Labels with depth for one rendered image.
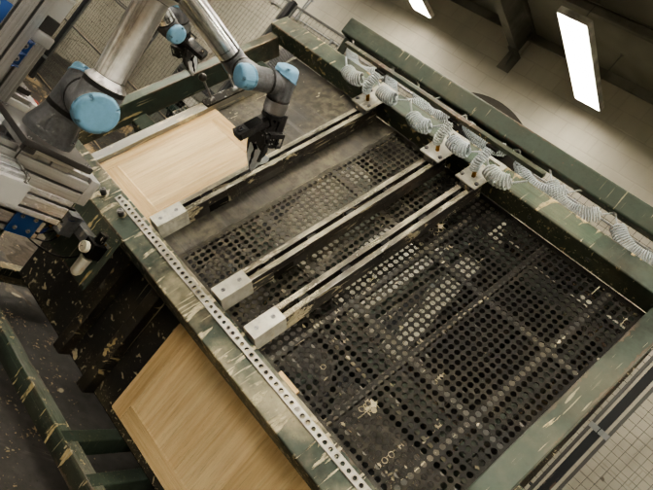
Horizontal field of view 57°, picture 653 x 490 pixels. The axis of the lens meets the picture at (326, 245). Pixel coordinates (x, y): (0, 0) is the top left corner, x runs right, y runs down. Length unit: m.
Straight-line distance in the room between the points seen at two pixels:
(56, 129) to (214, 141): 0.93
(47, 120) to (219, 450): 1.19
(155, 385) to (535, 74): 6.31
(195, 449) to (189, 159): 1.13
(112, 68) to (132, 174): 0.91
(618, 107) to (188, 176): 5.72
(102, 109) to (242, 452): 1.18
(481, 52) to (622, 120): 1.93
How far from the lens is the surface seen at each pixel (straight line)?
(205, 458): 2.23
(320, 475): 1.74
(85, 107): 1.67
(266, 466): 2.09
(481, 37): 8.23
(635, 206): 2.76
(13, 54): 1.92
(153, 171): 2.52
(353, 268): 2.04
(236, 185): 2.33
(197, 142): 2.61
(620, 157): 7.18
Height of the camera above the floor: 1.48
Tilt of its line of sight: 6 degrees down
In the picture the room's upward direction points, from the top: 40 degrees clockwise
